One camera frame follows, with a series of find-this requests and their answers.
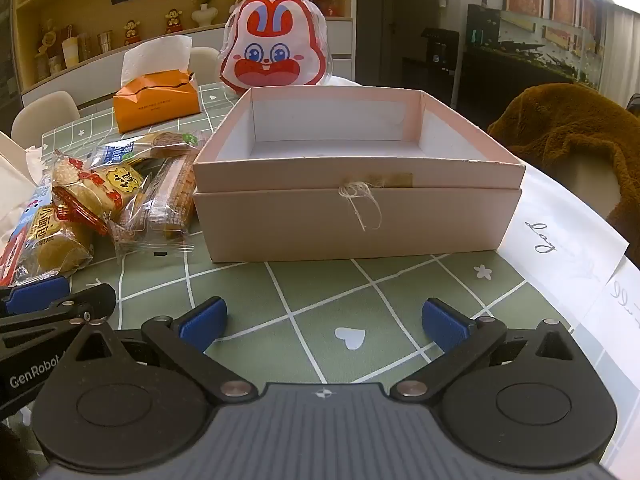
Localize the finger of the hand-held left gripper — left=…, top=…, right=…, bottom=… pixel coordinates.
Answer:
left=0, top=283, right=117, bottom=350
left=0, top=275, right=72, bottom=315

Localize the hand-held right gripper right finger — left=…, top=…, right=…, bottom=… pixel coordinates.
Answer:
left=389, top=298, right=592, bottom=404

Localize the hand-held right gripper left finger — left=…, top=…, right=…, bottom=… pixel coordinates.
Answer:
left=62, top=296, right=254, bottom=404

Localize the clear bread packet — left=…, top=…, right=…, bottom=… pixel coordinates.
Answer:
left=0, top=185, right=95, bottom=287

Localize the pink cardboard box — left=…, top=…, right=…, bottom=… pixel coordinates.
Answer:
left=192, top=86, right=527, bottom=264

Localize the green checked tablecloth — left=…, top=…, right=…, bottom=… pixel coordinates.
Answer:
left=0, top=77, right=598, bottom=480

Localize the round rice cracker packet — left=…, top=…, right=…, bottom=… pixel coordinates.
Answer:
left=50, top=150, right=111, bottom=237

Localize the long clear pastry packet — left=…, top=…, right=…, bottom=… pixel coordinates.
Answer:
left=111, top=152, right=199, bottom=262

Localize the white handwritten paper sheet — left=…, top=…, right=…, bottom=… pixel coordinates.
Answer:
left=592, top=255, right=640, bottom=347
left=497, top=162, right=631, bottom=307

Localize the blue white snack packet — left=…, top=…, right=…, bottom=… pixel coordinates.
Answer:
left=94, top=141, right=151, bottom=167

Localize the brown cookie packet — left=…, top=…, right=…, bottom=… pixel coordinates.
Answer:
left=134, top=130, right=207, bottom=162

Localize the white chair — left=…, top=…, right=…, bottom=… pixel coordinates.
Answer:
left=187, top=46, right=222, bottom=86
left=10, top=91, right=82, bottom=145

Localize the orange tissue box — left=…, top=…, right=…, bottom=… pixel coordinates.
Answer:
left=112, top=72, right=201, bottom=135

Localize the brown plush toy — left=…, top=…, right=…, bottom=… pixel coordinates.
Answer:
left=487, top=82, right=640, bottom=243

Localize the cup with straw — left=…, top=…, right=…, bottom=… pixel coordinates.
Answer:
left=60, top=32, right=82, bottom=69

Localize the black appliance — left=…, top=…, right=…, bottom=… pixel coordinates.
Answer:
left=402, top=27, right=461, bottom=108

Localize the white tissue sheet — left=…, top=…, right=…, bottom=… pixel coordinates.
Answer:
left=121, top=36, right=193, bottom=87

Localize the rabbit face plastic bag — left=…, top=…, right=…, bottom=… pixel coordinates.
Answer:
left=220, top=0, right=328, bottom=93

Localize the glass fish tank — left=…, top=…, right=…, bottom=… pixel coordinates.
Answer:
left=467, top=4, right=618, bottom=92

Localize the white vase with plant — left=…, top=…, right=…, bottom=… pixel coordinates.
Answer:
left=192, top=0, right=217, bottom=29

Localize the white curtain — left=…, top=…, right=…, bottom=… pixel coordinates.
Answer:
left=597, top=7, right=640, bottom=98

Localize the wooden wall shelf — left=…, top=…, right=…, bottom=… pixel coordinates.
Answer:
left=12, top=0, right=357, bottom=97

